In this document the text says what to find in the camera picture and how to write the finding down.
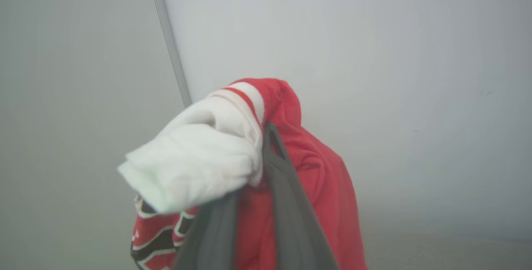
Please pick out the red Bulls 23 jersey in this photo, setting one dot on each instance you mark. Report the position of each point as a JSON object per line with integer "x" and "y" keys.
{"x": 324, "y": 178}

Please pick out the grey wall trim strip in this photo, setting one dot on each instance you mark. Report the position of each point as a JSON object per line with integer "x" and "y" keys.
{"x": 168, "y": 33}

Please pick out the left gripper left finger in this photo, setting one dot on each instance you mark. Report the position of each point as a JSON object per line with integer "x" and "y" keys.
{"x": 212, "y": 241}

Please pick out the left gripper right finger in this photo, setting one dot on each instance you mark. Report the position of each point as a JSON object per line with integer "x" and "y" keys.
{"x": 295, "y": 228}

